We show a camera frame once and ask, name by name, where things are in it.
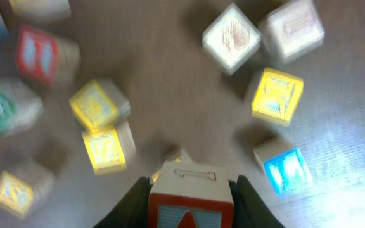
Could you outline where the yellow block centre left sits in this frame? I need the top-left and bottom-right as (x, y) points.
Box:
(0, 160), (55, 219)

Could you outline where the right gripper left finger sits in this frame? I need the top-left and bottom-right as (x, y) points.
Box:
(93, 177), (153, 228)

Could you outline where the yellow block top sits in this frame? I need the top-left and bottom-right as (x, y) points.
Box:
(9, 0), (72, 22)

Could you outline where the red A block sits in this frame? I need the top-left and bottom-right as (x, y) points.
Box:
(147, 161), (234, 228)

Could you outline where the blue L block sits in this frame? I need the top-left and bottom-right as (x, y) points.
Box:
(253, 137), (312, 196)

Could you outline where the blue sided wooden block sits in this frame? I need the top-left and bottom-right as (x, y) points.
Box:
(202, 3), (261, 75)

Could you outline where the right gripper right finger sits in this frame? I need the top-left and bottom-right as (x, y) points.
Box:
(229, 175), (285, 228)

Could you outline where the red I block right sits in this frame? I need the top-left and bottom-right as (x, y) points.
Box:
(16, 26), (81, 87)

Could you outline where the yellow block lower right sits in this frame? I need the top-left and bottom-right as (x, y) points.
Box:
(151, 148), (193, 184)

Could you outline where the yellow block centre upper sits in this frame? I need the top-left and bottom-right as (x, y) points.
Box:
(70, 79), (131, 132)

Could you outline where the green Z block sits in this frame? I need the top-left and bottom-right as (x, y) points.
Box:
(0, 78), (44, 135)

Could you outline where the green sided wooden block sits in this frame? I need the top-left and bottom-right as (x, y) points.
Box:
(258, 0), (325, 63)

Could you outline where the yellow block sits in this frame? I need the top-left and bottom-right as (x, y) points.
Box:
(82, 121), (137, 175)
(151, 148), (193, 184)
(70, 79), (131, 132)
(251, 68), (304, 125)
(9, 0), (72, 22)
(0, 160), (55, 219)

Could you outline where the yellow block centre lower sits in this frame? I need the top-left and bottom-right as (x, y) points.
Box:
(82, 121), (137, 175)

